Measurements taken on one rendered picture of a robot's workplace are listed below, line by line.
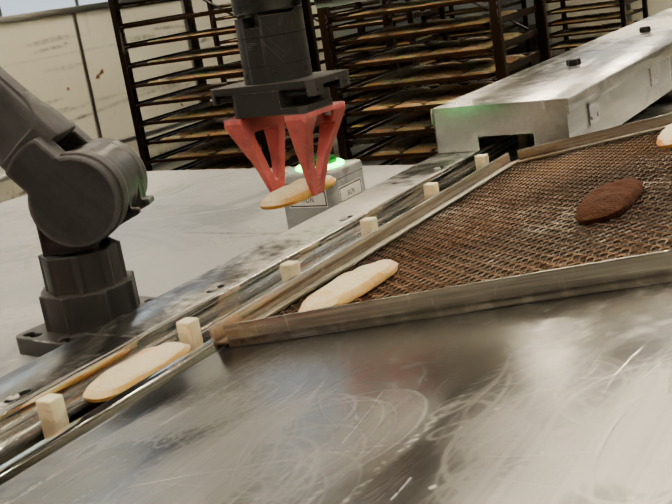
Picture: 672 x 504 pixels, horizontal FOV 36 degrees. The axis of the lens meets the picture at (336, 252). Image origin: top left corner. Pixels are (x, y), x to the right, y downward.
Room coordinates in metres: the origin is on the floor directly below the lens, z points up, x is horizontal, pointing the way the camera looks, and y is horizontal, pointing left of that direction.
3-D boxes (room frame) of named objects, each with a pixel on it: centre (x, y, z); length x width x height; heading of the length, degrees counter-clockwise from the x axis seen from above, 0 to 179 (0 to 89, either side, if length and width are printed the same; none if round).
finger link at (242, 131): (0.88, 0.03, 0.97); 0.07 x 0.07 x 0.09; 57
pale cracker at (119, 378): (0.68, 0.15, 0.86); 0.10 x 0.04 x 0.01; 147
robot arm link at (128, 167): (0.90, 0.20, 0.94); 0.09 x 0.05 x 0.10; 84
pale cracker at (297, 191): (0.87, 0.02, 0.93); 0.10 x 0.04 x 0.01; 147
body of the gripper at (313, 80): (0.87, 0.02, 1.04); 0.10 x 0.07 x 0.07; 57
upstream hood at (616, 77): (1.78, -0.56, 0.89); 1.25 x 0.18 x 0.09; 147
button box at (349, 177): (1.15, 0.00, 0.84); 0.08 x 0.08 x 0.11; 57
